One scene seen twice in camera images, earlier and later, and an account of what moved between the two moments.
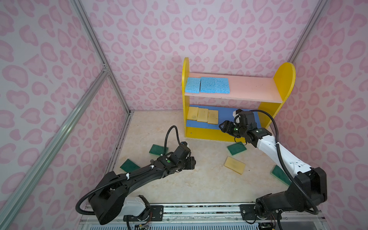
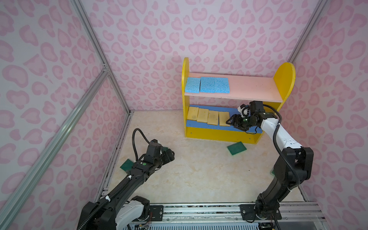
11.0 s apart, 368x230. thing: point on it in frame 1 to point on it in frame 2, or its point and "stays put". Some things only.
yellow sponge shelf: (192, 113) stays put
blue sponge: (192, 85) stays put
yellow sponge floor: (235, 165) to (224, 116)
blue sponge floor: (210, 85) stays put
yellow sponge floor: (212, 117) stays put
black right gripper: (229, 129) to (238, 122)
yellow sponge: (202, 115) stays put
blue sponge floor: (219, 85) stays put
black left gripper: (191, 163) to (168, 155)
